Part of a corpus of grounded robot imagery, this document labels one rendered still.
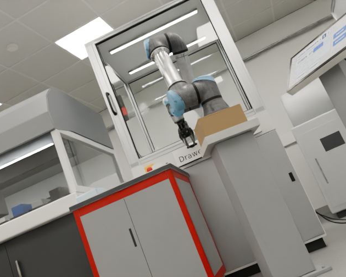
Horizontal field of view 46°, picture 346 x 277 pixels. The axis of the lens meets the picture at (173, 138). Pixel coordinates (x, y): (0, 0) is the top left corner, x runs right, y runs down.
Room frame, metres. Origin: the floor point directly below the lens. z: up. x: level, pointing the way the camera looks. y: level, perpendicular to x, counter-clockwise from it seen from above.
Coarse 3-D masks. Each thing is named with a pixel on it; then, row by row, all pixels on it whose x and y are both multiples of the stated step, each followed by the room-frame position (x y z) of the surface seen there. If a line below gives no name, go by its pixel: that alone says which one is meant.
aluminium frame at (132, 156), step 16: (176, 0) 2.68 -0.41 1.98; (208, 0) 2.65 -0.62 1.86; (144, 16) 2.72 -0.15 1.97; (208, 16) 2.67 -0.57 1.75; (112, 32) 2.75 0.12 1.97; (224, 32) 2.65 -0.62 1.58; (96, 48) 2.77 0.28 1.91; (224, 48) 2.66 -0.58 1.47; (96, 64) 2.77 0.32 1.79; (240, 64) 2.65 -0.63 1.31; (240, 80) 2.66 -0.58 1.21; (112, 96) 2.77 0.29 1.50; (256, 96) 2.66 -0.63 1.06; (112, 112) 2.78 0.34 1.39; (256, 112) 2.66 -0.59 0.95; (128, 128) 2.78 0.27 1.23; (128, 144) 2.77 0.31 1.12; (176, 144) 2.73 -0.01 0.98; (128, 160) 2.77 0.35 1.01; (144, 160) 2.76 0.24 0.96
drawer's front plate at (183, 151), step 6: (192, 144) 2.66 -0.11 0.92; (198, 144) 2.66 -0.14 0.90; (180, 150) 2.67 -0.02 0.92; (186, 150) 2.67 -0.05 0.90; (192, 150) 2.67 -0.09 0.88; (174, 156) 2.68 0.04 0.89; (180, 156) 2.68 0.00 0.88; (186, 156) 2.67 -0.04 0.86; (192, 156) 2.67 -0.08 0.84; (198, 156) 2.66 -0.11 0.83; (180, 162) 2.68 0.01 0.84; (186, 162) 2.67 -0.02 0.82
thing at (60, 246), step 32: (32, 96) 2.74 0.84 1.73; (64, 96) 2.95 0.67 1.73; (0, 128) 2.63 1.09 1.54; (32, 128) 2.58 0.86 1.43; (64, 128) 2.73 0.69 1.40; (96, 128) 3.45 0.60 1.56; (64, 160) 2.59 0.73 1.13; (32, 224) 2.61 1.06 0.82; (64, 224) 2.66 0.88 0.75; (0, 256) 2.72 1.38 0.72; (32, 256) 2.69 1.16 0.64; (64, 256) 2.67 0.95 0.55
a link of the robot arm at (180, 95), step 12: (156, 36) 2.12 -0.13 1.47; (144, 48) 2.18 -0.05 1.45; (156, 48) 2.08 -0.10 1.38; (168, 48) 2.14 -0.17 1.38; (156, 60) 2.10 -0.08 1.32; (168, 60) 2.07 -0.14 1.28; (168, 72) 2.03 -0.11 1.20; (168, 84) 2.03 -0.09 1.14; (180, 84) 1.98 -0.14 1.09; (168, 96) 2.00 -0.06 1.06; (180, 96) 1.96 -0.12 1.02; (192, 96) 1.97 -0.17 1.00; (180, 108) 2.00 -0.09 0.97
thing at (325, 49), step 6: (330, 42) 2.24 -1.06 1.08; (324, 48) 2.28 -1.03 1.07; (330, 48) 2.22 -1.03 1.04; (312, 54) 2.37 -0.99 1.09; (318, 54) 2.31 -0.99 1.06; (306, 60) 2.41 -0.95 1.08; (312, 60) 2.35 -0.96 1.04; (300, 66) 2.45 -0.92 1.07; (306, 66) 2.39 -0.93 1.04; (300, 72) 2.42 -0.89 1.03
